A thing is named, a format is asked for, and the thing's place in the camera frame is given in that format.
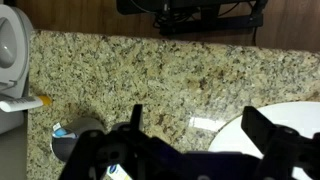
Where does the black cable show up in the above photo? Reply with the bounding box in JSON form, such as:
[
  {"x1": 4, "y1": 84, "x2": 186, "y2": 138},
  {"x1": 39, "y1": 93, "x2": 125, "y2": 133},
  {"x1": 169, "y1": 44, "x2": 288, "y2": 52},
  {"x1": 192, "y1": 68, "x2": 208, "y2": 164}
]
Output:
[{"x1": 252, "y1": 26, "x2": 259, "y2": 47}]

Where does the grey cup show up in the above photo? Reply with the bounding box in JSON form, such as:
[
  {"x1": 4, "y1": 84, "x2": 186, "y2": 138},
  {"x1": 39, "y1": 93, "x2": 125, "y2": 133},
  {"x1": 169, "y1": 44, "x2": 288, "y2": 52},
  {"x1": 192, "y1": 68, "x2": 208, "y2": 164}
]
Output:
[{"x1": 50, "y1": 116, "x2": 108, "y2": 163}]

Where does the white tube with orange cap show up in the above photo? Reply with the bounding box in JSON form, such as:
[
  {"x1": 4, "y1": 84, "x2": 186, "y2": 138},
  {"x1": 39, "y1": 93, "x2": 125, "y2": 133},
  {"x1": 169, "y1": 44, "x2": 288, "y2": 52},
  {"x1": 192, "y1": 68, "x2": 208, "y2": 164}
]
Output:
[{"x1": 0, "y1": 95, "x2": 53, "y2": 113}]

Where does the white sink basin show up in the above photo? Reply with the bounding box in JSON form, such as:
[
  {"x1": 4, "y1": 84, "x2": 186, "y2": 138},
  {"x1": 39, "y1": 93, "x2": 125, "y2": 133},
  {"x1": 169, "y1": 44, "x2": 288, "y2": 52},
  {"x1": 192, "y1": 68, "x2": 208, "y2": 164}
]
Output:
[{"x1": 207, "y1": 101, "x2": 320, "y2": 180}]

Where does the white tube with blue logo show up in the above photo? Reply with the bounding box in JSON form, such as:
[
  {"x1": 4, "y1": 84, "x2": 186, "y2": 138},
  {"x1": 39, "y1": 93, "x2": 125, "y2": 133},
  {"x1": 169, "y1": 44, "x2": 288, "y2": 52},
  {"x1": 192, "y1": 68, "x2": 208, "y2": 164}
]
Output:
[{"x1": 106, "y1": 163, "x2": 133, "y2": 180}]

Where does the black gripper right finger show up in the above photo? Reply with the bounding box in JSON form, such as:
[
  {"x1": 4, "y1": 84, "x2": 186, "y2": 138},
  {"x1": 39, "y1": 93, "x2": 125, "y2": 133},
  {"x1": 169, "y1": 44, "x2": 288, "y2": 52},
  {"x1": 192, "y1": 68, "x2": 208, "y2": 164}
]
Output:
[{"x1": 240, "y1": 105, "x2": 320, "y2": 180}]

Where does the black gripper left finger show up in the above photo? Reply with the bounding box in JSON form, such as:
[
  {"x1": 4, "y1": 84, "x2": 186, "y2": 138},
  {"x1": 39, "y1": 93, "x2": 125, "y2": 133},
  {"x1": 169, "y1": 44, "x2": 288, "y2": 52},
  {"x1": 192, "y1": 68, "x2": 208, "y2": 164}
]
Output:
[{"x1": 58, "y1": 103, "x2": 188, "y2": 180}]

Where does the black stand base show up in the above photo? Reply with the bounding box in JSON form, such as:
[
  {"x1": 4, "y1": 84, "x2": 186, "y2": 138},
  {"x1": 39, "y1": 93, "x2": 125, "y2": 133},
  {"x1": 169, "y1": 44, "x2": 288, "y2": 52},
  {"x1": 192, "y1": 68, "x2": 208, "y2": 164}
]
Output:
[{"x1": 115, "y1": 0, "x2": 269, "y2": 37}]

